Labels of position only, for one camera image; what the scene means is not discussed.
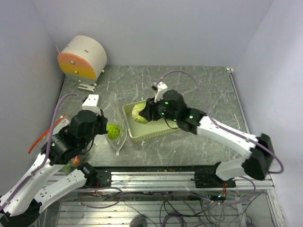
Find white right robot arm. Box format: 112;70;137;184
139;90;273;187

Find small white grey block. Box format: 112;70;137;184
78;83;96;93

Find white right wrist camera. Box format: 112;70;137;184
152;82;168;103

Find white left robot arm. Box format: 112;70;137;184
0;108;108;227

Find red meat slab orange rind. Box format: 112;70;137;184
71;155;81;166

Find round drawer cabinet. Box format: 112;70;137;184
57;35;107;85

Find large green cabbage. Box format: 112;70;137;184
131;101;152;125

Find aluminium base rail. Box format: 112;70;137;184
30;165;275;192

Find green custard apple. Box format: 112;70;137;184
107;124;121;140

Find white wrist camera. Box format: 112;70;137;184
81;95;101;115
152;82;168;103

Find clear bag white dots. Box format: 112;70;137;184
102;92;127;156

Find loose cables under table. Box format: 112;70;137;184
75;184;263;227

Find pale green perforated basket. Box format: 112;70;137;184
122;101;179;142

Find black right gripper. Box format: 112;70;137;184
140;94;178;122

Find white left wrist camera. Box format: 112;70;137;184
81;95;101;115

